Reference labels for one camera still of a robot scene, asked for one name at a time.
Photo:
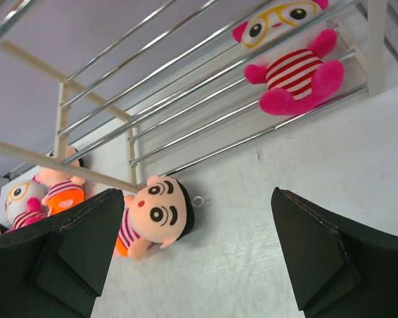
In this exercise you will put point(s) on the peach doll plush back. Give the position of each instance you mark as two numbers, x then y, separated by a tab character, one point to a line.
64	190

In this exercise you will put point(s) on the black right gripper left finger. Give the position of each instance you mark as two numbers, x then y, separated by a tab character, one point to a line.
57	267

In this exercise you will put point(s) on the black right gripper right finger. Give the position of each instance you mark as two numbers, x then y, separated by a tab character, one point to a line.
337	267

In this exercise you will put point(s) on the pink panda plush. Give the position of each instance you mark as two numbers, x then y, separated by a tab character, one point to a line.
23	204
295	75

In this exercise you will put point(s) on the pink panda plush back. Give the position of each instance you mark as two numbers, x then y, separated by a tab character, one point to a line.
23	204

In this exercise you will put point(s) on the pink panda plush front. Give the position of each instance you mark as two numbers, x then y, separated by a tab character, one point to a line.
295	75

